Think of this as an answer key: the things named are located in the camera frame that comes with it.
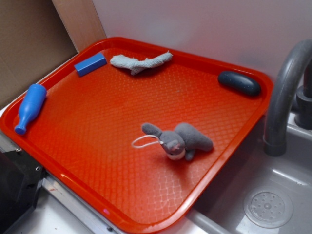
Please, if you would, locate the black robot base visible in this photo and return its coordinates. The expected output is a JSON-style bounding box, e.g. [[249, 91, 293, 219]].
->
[[0, 150, 45, 234]]

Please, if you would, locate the light blue cloth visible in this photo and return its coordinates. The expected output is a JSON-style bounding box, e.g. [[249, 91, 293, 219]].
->
[[110, 51, 173, 76]]

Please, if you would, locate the red plastic tray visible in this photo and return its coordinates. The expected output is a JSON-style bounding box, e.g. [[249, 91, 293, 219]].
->
[[0, 38, 273, 234]]

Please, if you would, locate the grey plush bunny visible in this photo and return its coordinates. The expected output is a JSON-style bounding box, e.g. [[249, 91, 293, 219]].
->
[[131, 123, 214, 161]]

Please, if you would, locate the blue rectangular block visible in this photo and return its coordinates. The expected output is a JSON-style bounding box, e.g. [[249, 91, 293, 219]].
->
[[74, 53, 107, 77]]

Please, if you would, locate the dark blue oval object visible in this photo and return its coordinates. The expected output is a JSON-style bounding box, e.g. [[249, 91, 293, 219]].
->
[[217, 71, 261, 97]]

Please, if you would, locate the blue plastic bottle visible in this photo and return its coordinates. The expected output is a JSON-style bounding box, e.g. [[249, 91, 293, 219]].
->
[[14, 84, 47, 135]]

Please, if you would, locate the grey toy sink basin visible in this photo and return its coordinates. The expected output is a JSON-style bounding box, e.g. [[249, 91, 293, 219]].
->
[[187, 121, 312, 234]]

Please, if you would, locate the grey toy faucet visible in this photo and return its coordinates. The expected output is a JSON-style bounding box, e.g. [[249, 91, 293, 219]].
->
[[263, 39, 312, 156]]

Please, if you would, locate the brown cardboard panel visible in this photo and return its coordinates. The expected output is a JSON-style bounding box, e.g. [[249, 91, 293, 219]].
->
[[0, 0, 106, 108]]

